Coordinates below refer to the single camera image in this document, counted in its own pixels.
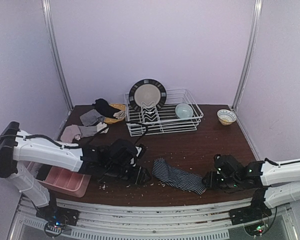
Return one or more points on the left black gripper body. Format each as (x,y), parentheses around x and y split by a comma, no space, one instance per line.
(139,175)

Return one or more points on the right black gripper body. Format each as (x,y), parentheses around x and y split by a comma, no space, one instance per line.
(210,180)

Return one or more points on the striped navy underwear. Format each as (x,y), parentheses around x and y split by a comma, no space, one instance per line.
(177,178)

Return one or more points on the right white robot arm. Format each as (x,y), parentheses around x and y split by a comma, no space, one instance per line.
(275,183)

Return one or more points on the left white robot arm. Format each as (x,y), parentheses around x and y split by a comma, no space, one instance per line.
(17,146)

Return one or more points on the grey striped underwear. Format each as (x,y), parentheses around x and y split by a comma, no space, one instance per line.
(91,118)

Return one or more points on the beige pink underwear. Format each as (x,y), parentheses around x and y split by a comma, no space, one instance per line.
(70,134)

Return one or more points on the grey sock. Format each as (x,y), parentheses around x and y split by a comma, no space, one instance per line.
(89,131)

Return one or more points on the white cream sock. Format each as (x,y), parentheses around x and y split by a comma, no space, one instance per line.
(120,115)

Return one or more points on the pink plastic organizer box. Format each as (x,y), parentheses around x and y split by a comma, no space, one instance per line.
(66,182)

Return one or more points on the black sock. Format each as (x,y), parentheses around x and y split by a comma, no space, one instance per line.
(103,108)

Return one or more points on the patterned white yellow bowl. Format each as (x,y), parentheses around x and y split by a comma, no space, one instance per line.
(226,117)

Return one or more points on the black rimmed grey plate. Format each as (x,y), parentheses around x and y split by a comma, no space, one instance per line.
(147,93)

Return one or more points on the light blue bowl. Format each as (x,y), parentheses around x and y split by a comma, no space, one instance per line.
(183,110)

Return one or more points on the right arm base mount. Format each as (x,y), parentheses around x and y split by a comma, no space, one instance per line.
(257,218)

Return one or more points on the white wire dish rack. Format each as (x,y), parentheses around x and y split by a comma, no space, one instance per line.
(152,120)

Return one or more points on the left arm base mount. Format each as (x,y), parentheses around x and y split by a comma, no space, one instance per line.
(57,220)

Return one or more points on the right metal frame post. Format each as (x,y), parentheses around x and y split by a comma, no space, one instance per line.
(256,18)

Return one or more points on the metal frame post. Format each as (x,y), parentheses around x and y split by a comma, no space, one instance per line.
(256,18)
(48,18)

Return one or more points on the left metal frame post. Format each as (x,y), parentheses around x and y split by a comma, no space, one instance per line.
(48,18)

